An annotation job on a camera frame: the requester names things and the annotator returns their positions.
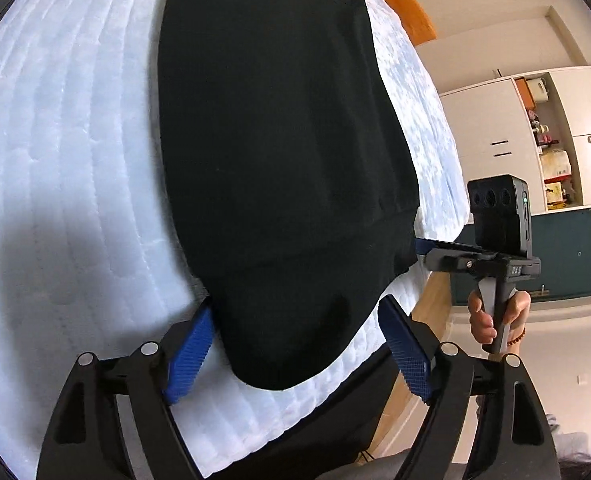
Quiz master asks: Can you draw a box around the group of small bottles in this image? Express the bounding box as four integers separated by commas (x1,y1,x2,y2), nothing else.
528,110,556,148

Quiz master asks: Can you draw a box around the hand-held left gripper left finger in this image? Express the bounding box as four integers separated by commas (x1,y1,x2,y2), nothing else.
36,305,216,480

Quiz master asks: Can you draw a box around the dark teal panel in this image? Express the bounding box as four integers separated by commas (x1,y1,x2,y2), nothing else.
450,204,591,307

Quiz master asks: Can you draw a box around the black jacket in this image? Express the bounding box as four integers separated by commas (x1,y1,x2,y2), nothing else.
153,0,421,392

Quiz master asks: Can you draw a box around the light blue quilted bed cover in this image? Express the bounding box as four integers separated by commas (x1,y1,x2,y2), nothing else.
0,0,469,478

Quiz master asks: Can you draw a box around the white wardrobe cabinet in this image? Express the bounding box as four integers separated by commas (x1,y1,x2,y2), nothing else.
438,65,591,216

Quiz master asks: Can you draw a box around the orange bed frame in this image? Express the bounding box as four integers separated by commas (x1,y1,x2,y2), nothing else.
348,0,437,46

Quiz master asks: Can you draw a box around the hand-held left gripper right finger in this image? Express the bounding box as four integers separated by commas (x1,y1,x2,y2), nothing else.
377,294,561,480

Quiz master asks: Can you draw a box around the cream patterned box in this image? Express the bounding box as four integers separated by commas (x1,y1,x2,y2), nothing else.
539,149,573,182

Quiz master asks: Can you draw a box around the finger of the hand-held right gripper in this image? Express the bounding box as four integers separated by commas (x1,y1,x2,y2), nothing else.
414,237,476,259

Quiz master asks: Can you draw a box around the person's right hand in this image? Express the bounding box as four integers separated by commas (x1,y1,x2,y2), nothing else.
467,290,532,347

